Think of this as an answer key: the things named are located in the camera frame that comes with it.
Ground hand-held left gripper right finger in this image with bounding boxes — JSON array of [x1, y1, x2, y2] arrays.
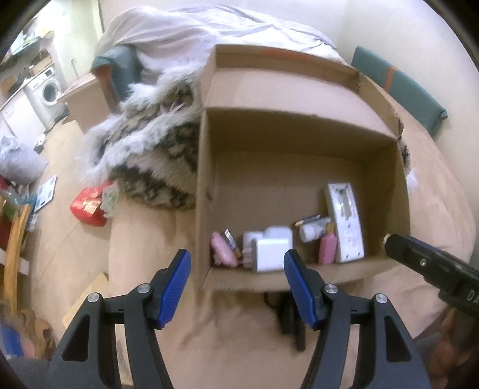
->
[[284, 250, 431, 389]]

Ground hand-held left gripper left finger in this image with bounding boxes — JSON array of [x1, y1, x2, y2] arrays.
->
[[45, 249, 192, 389]]

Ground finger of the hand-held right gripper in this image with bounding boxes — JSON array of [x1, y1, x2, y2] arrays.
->
[[383, 233, 451, 287]]

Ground white power adapter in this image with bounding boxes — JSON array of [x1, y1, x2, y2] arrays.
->
[[251, 225, 294, 274]]

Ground small pink bottle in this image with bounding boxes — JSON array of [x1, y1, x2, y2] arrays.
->
[[318, 222, 339, 265]]

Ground pink rounded plastic item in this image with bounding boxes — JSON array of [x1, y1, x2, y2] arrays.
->
[[210, 232, 240, 267]]

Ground white rounded plastic case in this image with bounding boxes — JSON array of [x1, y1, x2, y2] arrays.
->
[[243, 230, 269, 257]]

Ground large black gold battery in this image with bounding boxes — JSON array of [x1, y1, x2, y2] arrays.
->
[[295, 214, 333, 229]]

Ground white rectangular package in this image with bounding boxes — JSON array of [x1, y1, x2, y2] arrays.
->
[[324, 183, 365, 263]]

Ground slim black gold battery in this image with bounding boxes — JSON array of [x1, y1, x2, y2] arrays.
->
[[224, 229, 243, 259]]

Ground brown cardboard box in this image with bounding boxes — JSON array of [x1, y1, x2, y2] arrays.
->
[[195, 44, 412, 293]]

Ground person's right hand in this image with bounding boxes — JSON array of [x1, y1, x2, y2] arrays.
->
[[428, 310, 479, 379]]

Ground white pill bottle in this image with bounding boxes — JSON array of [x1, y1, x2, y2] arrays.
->
[[298, 221, 327, 244]]

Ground beige bed blanket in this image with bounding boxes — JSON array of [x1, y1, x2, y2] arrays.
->
[[107, 75, 473, 389]]

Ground red snack packet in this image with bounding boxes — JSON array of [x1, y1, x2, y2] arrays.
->
[[70, 181, 117, 228]]

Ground fuzzy patterned fringed blanket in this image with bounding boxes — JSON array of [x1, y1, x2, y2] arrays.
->
[[77, 69, 420, 211]]

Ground brown slippers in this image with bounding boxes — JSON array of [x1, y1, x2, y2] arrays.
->
[[19, 309, 54, 357]]

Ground white bathroom scale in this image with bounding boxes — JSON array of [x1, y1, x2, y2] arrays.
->
[[32, 175, 58, 215]]

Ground wooden chair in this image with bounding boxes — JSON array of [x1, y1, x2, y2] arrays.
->
[[0, 204, 33, 318]]

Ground grey cloth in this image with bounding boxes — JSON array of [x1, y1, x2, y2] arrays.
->
[[10, 357, 57, 389]]

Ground green pillow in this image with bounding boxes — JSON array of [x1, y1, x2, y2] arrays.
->
[[351, 45, 448, 139]]

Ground blue plastic object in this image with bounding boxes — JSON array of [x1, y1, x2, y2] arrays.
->
[[0, 323, 25, 357]]

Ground grey plastic bag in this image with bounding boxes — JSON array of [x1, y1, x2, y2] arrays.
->
[[0, 136, 49, 186]]

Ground light wooden side table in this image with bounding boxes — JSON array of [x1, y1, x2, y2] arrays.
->
[[58, 73, 113, 134]]

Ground teal cushion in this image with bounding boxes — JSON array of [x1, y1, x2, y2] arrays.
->
[[92, 45, 140, 113]]

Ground white cabinet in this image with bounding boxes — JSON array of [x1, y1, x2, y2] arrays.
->
[[0, 90, 43, 140]]

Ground white washing machine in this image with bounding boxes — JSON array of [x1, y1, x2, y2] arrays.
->
[[24, 67, 69, 128]]

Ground grey bed sheet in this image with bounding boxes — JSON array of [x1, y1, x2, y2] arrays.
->
[[93, 4, 338, 98]]

